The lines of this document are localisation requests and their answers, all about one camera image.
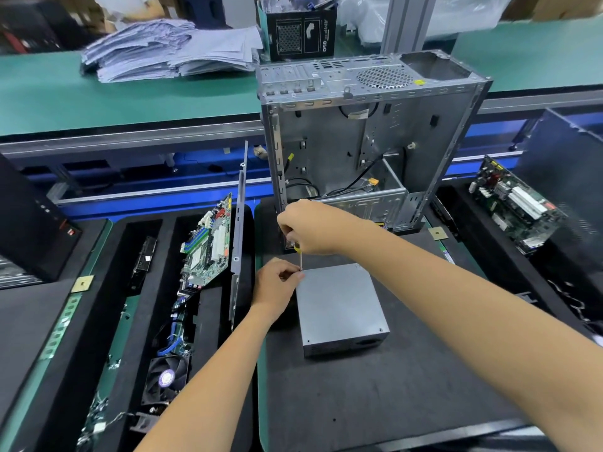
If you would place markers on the person's right forearm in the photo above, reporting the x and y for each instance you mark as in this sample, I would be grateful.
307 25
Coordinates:
490 315

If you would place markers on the black foam tray with slots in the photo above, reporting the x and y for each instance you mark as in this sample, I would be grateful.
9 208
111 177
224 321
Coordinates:
141 353

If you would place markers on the black cardboard box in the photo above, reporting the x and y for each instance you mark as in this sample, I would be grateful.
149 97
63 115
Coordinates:
301 33

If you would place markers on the person's left hand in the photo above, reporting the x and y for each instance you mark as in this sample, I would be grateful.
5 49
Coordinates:
275 289

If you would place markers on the clear plastic bag pile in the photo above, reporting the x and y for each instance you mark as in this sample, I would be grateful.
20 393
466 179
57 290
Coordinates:
443 14

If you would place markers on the black foam tray with recess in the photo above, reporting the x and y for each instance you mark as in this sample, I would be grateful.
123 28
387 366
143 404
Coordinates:
556 277

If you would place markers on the dark grey case side panel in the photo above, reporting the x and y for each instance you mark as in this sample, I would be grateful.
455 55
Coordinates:
239 230

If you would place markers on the stack of brown cardboard boxes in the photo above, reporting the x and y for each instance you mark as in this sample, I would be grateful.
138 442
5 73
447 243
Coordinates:
556 4

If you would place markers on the black rectangular device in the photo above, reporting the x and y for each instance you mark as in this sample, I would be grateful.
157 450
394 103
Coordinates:
38 221

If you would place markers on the black foam work mat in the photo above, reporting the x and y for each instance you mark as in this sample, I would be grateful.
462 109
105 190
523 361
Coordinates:
24 353
424 381

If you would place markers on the silver power supply unit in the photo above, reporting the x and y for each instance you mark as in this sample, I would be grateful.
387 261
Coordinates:
347 345

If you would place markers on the stack of grey paper sheets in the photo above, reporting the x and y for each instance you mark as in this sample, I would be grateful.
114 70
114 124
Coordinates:
170 51

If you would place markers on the green conveyor belt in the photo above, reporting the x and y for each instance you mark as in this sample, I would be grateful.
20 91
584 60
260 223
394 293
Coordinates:
104 94

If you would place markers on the small beige square chip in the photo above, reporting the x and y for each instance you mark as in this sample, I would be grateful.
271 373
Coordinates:
82 284
437 233

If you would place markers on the green motherboard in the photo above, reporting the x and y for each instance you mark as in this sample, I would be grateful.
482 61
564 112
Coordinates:
207 242

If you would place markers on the black cooler fan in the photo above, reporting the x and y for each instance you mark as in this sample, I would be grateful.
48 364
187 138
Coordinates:
165 378

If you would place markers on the small black rectangular component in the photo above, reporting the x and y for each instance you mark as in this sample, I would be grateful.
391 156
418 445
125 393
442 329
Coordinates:
144 256

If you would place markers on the long green memory strip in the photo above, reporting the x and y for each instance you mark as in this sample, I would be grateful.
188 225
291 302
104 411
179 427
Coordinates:
113 367
52 339

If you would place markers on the grey power supply unit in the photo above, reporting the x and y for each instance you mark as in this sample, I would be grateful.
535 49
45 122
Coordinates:
339 296

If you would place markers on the grey metal conveyor rail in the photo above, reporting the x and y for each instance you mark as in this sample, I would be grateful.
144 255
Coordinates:
141 138

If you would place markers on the person's right hand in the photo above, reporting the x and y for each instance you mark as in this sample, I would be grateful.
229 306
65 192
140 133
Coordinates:
320 228

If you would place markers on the large black metal panel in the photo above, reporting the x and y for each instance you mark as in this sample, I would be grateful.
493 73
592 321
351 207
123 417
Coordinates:
570 193

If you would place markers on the green board with white parts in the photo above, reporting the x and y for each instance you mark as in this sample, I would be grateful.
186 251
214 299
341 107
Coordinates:
516 204

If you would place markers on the silver metal computer case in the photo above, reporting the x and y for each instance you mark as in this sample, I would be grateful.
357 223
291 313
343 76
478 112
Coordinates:
377 127

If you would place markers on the person's left forearm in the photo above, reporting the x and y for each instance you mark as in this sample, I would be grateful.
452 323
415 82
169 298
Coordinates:
203 390

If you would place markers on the grey metal post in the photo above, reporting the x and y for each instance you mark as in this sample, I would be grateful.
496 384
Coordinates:
409 21

